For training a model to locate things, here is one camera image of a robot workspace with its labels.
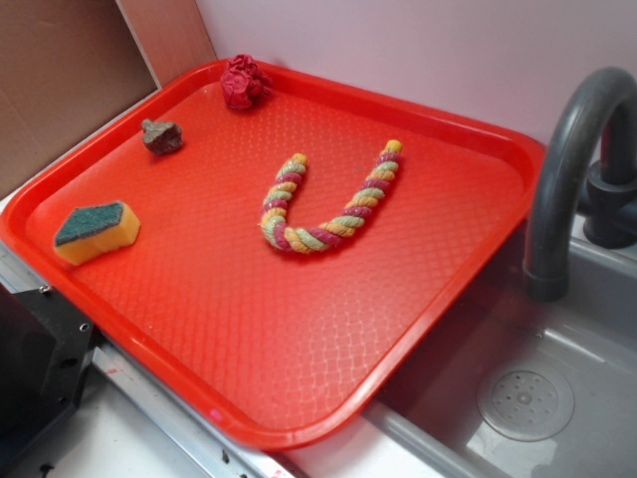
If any grey brown rock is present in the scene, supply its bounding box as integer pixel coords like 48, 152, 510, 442
141, 119, 183, 155

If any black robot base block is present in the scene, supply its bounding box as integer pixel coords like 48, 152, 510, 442
1, 287, 97, 470

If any red plastic tray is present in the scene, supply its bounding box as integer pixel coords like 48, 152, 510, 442
1, 62, 543, 450

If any crumpled red cloth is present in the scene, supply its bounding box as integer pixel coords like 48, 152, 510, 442
220, 54, 273, 111

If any yellow green sponge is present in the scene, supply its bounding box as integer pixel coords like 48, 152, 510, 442
54, 201, 141, 266

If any grey plastic sink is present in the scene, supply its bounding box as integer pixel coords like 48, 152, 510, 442
365, 231, 636, 477

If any round sink drain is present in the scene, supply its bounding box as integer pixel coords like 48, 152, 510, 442
477, 364, 575, 442

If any grey curved faucet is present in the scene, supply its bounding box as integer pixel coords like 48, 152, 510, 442
523, 67, 636, 302

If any brown cardboard panel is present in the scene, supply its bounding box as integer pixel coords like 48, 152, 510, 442
1, 1, 216, 196

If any multicolour twisted rope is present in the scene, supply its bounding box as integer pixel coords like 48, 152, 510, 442
258, 139, 404, 256

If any metal rail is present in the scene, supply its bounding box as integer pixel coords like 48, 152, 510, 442
0, 240, 280, 478

